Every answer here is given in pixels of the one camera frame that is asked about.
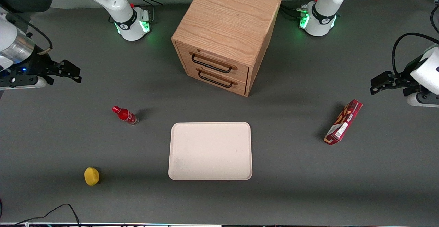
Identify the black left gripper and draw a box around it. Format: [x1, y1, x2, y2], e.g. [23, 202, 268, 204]
[370, 56, 424, 98]

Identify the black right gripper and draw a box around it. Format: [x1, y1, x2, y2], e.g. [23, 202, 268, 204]
[0, 53, 82, 85]

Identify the red coke bottle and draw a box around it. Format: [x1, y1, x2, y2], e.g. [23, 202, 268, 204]
[112, 106, 139, 126]

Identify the cream plastic tray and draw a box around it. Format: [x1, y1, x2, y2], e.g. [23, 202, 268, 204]
[168, 122, 253, 181]

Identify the red biscuit box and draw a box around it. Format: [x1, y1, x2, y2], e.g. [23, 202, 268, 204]
[324, 99, 364, 146]

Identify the yellow lemon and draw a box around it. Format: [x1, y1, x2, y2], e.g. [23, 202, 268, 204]
[84, 167, 100, 186]

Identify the wooden drawer front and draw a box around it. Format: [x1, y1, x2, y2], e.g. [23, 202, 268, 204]
[176, 43, 250, 82]
[185, 65, 247, 96]

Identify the wooden drawer cabinet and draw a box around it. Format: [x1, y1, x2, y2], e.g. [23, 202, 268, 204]
[171, 0, 282, 97]

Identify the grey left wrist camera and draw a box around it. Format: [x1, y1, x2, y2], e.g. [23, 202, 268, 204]
[407, 92, 439, 108]

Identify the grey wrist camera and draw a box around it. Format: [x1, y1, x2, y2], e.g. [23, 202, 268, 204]
[0, 77, 47, 91]
[407, 92, 439, 108]

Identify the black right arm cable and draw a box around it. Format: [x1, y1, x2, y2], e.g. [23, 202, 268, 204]
[0, 11, 54, 55]

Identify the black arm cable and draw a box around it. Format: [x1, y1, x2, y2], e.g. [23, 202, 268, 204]
[392, 33, 439, 76]
[0, 11, 54, 55]

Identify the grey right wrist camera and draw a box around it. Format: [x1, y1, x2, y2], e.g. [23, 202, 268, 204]
[0, 77, 47, 91]

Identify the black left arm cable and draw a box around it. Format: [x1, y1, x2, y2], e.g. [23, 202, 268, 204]
[392, 33, 439, 76]

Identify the black cable at table edge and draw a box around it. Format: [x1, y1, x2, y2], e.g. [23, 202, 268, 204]
[430, 5, 439, 34]

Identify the black right base cable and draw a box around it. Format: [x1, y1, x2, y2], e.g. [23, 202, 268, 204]
[129, 0, 164, 22]

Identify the black base cable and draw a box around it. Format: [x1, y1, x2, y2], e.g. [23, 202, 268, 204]
[280, 0, 320, 19]
[129, 0, 164, 22]

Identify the black left base cable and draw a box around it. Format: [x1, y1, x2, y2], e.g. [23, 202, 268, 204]
[280, 0, 320, 19]

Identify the black cable on table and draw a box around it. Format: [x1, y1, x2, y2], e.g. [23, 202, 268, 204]
[10, 204, 82, 227]

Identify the black metal drawer handle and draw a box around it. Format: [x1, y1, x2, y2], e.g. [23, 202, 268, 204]
[198, 70, 234, 88]
[191, 53, 233, 74]

